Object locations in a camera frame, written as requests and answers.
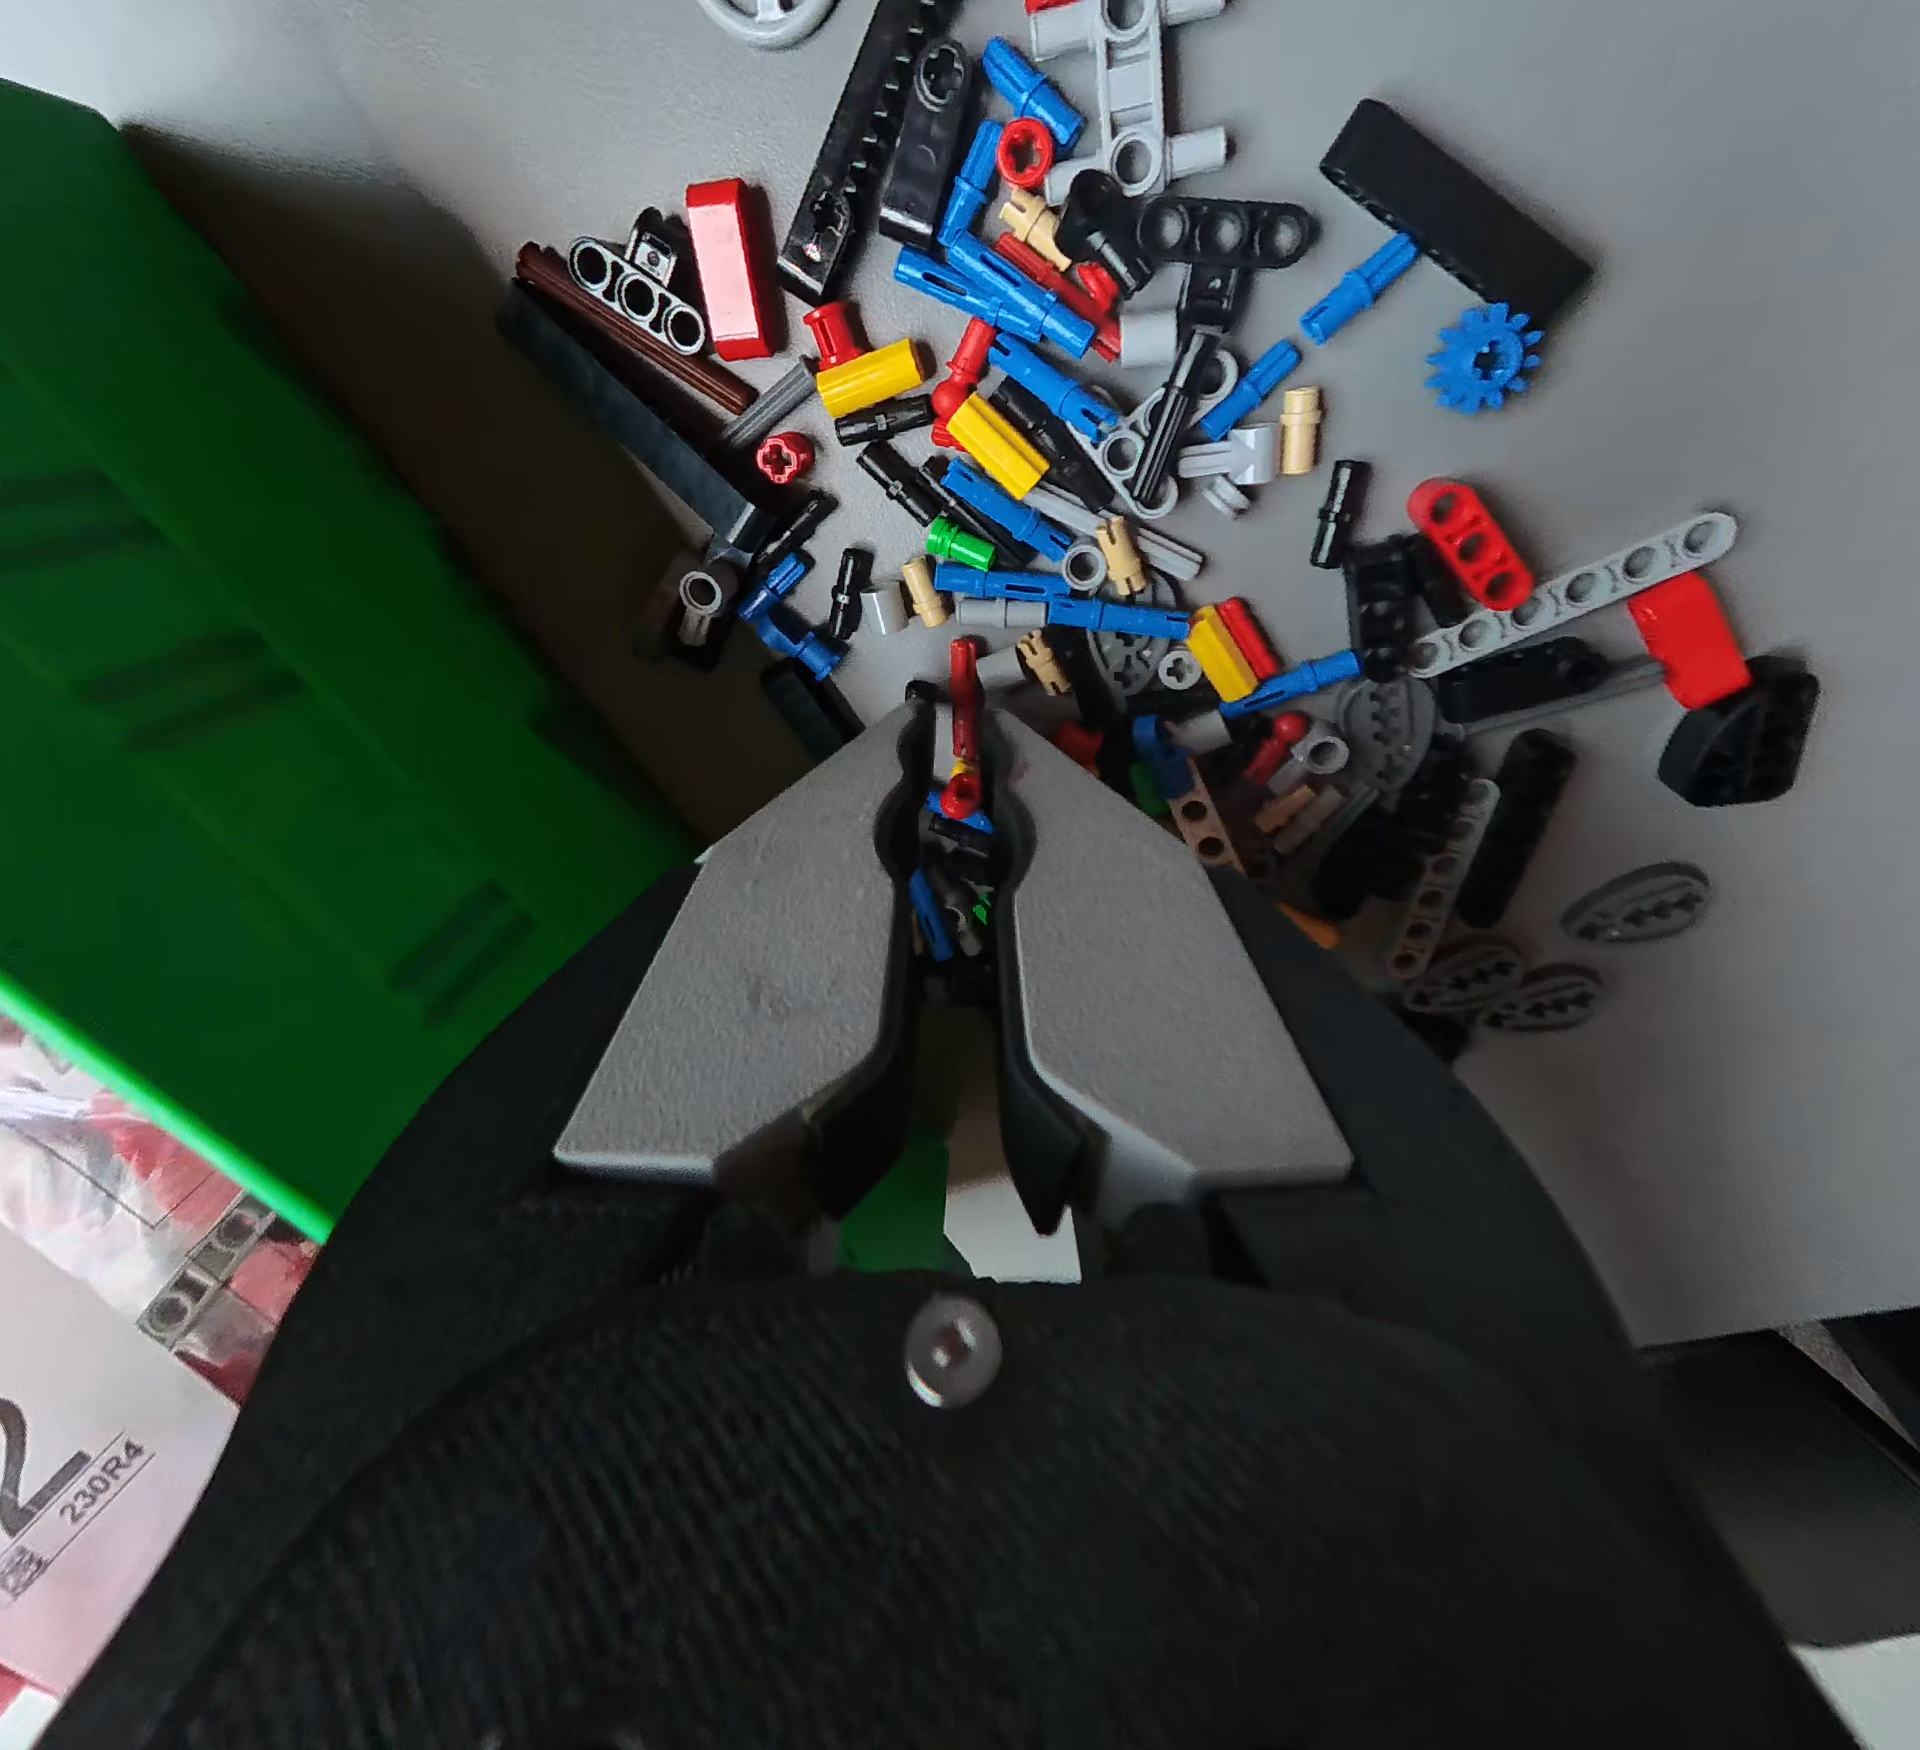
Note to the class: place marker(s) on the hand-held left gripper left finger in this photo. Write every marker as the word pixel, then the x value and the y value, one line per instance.
pixel 734 1000

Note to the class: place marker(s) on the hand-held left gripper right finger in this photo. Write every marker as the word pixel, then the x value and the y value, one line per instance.
pixel 1170 1000

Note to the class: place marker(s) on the thin red lego axle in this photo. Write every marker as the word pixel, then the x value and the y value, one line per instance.
pixel 963 700

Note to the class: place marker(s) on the pile of lego pieces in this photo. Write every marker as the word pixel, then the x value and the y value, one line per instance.
pixel 1048 326

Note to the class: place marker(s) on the clear bag of lego parts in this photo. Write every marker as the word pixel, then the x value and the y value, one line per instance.
pixel 149 1181

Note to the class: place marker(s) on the green plastic bin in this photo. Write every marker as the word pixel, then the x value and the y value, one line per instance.
pixel 271 582

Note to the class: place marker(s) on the white paper parts bag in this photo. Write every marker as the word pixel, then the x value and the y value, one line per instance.
pixel 88 1407

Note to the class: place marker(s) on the person's black jacket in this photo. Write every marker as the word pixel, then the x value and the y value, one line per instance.
pixel 1799 1481

